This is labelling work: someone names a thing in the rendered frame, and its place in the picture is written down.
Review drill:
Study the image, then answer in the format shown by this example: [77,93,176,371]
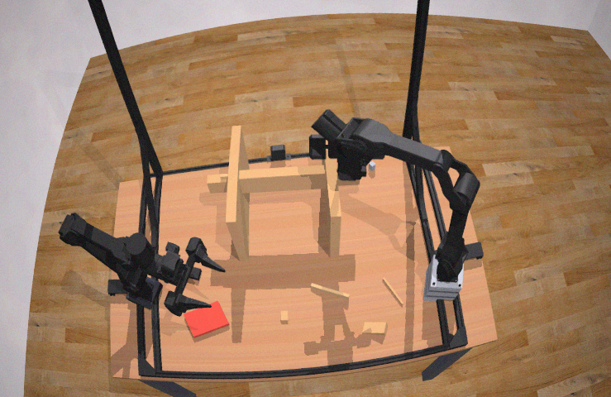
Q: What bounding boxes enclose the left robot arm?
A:
[311,109,480,283]

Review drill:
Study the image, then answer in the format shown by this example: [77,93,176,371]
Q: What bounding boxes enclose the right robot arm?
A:
[59,213,184,302]

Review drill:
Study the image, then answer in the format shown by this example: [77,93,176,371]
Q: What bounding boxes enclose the tan wooden board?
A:
[226,126,250,261]
[322,150,341,257]

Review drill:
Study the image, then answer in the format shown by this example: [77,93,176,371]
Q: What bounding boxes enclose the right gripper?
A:
[155,237,226,317]

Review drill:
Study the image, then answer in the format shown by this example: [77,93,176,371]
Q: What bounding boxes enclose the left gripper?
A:
[309,134,385,160]

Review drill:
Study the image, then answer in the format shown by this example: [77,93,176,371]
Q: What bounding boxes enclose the red flat block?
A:
[184,301,230,337]

